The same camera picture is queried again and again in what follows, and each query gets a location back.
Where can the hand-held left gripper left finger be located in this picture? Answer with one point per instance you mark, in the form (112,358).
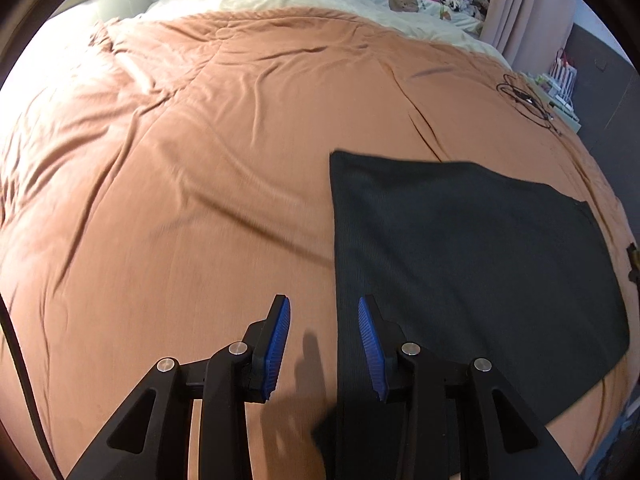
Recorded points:
(277,341)

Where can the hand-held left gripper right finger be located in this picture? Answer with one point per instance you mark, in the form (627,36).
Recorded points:
(371,341)

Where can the dark grey ribbed cloth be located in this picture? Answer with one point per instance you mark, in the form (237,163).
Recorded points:
(465,260)

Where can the orange blanket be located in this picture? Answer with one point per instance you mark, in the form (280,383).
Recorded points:
(200,185)

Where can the striped gift bag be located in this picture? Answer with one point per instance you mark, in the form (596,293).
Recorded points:
(562,75)

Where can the pink curtain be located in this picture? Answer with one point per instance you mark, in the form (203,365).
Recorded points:
(530,5)

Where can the cream bear print bedsheet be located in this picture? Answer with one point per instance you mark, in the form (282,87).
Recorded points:
(360,5)

